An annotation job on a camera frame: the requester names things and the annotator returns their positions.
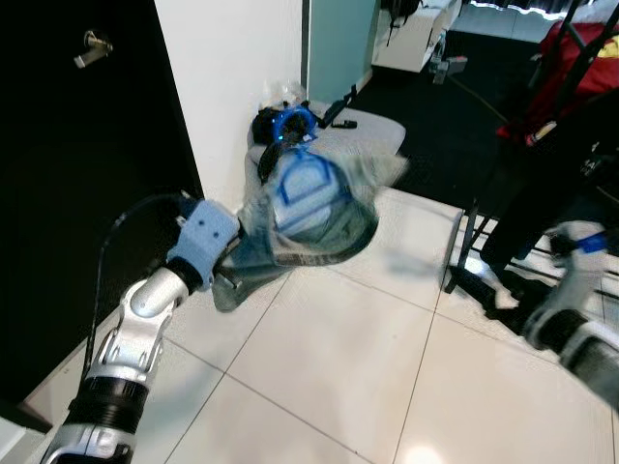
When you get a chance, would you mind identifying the grey green t-shirt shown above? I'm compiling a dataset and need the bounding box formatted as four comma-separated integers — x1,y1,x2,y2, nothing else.
213,145,407,312

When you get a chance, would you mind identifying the blue plastic hanger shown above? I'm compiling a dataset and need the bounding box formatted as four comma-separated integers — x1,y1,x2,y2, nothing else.
269,104,351,238

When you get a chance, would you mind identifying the black metal clothes rack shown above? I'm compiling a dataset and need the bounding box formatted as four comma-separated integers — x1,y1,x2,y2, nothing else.
443,0,619,334

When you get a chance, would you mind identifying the black door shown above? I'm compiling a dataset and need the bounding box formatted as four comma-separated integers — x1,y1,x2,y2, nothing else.
0,0,204,407

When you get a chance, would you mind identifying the black floor mat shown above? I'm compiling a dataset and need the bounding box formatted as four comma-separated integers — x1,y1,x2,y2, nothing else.
348,10,619,218

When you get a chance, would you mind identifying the black handheld gadget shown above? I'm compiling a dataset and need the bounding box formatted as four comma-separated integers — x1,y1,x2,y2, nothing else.
319,85,359,131

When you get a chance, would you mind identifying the clear plastic wrapper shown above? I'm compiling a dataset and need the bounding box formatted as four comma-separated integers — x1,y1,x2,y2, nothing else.
269,79,310,107

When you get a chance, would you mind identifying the grey upholstered ottoman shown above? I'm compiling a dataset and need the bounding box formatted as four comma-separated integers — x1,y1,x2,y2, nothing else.
247,100,407,175

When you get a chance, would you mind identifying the red garment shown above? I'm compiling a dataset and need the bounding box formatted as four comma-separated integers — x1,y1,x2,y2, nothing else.
495,19,619,146

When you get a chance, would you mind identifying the small grey floor device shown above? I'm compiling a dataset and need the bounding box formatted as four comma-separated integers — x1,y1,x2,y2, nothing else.
430,53,470,88

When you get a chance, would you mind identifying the white low cabinet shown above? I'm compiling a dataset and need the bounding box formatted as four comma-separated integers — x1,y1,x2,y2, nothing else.
372,0,463,73

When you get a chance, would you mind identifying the black backpack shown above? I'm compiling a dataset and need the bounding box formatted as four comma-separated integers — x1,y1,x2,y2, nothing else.
382,0,422,30

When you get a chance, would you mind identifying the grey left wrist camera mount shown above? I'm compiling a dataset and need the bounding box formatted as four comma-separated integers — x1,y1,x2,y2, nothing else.
166,198,241,291

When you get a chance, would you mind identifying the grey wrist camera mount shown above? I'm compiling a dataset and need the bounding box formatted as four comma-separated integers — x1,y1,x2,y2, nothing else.
546,220,619,310
166,198,241,291

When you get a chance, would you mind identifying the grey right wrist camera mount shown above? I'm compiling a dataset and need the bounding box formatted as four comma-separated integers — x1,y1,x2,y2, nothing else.
546,220,619,310

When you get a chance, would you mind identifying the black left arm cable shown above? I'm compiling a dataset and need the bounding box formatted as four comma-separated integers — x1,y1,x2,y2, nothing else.
90,191,194,380

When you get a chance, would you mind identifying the black strap bag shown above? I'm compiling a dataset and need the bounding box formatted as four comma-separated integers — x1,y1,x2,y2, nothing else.
253,106,320,180

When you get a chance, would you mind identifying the brass door lever handle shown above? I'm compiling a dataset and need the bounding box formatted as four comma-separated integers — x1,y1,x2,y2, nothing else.
74,31,115,69

